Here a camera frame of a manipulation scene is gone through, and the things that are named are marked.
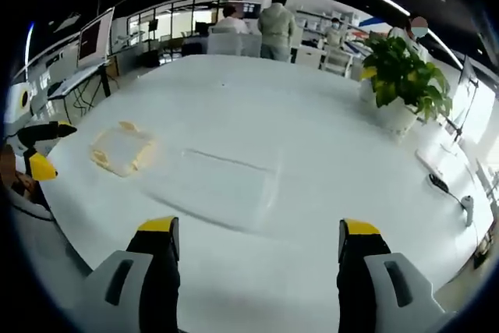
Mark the white chair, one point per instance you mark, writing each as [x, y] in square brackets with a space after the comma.
[338, 61]

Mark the clear plastic tray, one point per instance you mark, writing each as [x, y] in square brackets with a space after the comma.
[218, 188]

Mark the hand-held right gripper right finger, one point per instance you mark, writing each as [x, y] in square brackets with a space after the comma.
[374, 290]

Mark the white plant pot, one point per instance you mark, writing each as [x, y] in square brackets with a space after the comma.
[397, 118]

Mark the small white handheld device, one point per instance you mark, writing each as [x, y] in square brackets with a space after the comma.
[468, 210]

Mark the flat white device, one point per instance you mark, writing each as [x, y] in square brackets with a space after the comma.
[440, 159]

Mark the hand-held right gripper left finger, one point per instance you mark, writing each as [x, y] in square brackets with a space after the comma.
[128, 286]

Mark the white desk partition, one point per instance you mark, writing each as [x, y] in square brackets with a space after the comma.
[234, 43]

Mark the green potted plant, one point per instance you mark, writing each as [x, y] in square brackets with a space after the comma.
[405, 71]

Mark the clear box with yellow latches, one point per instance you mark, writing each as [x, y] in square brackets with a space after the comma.
[121, 149]

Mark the large display screen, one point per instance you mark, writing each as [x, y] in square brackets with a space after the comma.
[93, 38]

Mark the white side desk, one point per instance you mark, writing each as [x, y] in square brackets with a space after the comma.
[74, 79]

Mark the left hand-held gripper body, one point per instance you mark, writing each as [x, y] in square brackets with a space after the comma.
[15, 114]

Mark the black plug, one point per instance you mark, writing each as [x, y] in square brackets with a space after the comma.
[438, 183]

